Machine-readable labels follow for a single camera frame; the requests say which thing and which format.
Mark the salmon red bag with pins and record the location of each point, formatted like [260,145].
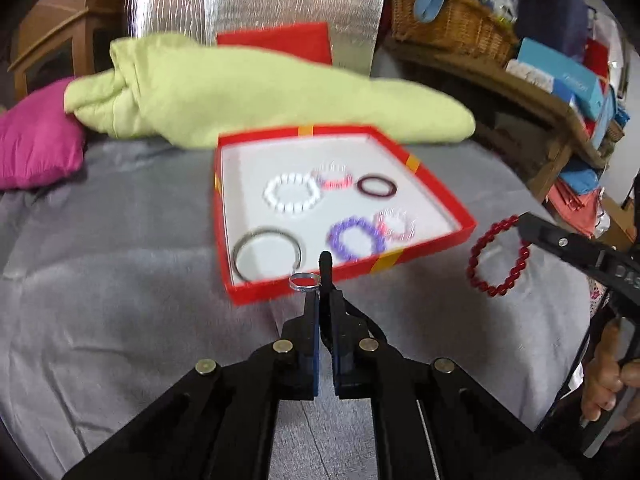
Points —
[572,205]

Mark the dark navy bag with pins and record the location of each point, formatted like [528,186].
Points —
[550,15]

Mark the red cushion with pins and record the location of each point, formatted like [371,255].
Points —
[280,42]

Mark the grey blanket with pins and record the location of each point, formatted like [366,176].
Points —
[125,260]

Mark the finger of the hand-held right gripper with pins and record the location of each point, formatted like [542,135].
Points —
[560,242]

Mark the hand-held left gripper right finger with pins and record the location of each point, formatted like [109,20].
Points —
[340,360]

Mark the wicker basket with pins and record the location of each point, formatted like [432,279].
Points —
[460,25]

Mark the silver bangle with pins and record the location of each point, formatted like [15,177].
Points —
[235,255]

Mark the wooden cabinet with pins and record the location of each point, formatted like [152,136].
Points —
[50,25]

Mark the magenta pillow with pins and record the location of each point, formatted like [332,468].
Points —
[35,145]

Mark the red cardboard box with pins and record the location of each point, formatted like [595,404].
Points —
[260,292]

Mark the blue cardboard box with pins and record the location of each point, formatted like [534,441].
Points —
[565,65]

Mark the dark maroon bangle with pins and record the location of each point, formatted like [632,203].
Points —
[361,187]

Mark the wooden side shelf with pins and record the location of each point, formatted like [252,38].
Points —
[525,90]

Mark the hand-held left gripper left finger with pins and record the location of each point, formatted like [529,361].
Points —
[312,355]

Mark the light green cloth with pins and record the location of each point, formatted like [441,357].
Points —
[225,90]

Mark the person's right hand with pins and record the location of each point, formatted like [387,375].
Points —
[605,375]

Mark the blue folded cloth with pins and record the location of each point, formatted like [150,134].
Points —
[580,180]

